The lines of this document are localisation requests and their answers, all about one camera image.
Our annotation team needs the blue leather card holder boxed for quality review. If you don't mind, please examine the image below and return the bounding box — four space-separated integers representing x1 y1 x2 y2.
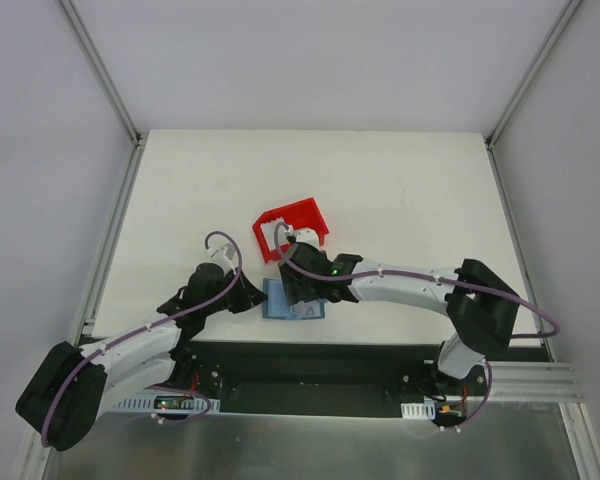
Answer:
262 278 299 321

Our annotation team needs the red plastic bin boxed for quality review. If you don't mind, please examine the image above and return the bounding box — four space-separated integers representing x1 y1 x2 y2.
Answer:
252 197 329 263

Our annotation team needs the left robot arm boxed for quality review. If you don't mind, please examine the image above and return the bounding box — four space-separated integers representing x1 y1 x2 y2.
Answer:
15 263 267 451

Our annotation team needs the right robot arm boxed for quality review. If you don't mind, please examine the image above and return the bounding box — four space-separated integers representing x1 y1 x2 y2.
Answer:
278 242 519 395

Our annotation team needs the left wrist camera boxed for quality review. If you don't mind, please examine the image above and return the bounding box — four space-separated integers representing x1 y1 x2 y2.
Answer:
207 243 238 269

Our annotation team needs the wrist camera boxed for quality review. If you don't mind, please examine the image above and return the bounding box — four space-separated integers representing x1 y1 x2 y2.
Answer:
284 226 320 248
207 243 238 269

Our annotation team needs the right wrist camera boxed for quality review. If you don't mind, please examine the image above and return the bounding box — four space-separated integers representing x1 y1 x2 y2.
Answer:
284 226 320 248

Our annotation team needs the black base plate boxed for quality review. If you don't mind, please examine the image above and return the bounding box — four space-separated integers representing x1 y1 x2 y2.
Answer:
157 341 486 418

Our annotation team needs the left white cable duct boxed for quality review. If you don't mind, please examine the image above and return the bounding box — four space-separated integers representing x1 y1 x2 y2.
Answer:
110 392 220 415

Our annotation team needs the white cable duct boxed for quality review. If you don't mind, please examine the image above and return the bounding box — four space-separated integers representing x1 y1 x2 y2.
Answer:
110 392 220 415
400 402 436 421

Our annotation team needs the right white cable duct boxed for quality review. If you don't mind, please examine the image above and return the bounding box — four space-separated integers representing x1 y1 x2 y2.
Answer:
400 402 436 421

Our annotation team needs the left aluminium frame post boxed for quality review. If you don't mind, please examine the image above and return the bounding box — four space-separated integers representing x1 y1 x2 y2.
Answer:
54 0 149 149

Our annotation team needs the aluminium frame post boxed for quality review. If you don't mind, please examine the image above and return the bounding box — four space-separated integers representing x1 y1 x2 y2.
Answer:
54 0 149 149
483 0 586 151

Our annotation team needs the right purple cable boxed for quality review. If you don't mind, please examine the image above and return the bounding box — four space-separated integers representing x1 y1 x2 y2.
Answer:
272 222 562 439

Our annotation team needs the aluminium front rail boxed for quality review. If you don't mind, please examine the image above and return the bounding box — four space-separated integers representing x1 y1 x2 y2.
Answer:
490 361 584 403

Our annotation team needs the right aluminium frame post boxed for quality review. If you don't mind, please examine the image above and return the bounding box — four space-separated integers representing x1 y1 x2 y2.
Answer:
483 0 586 151

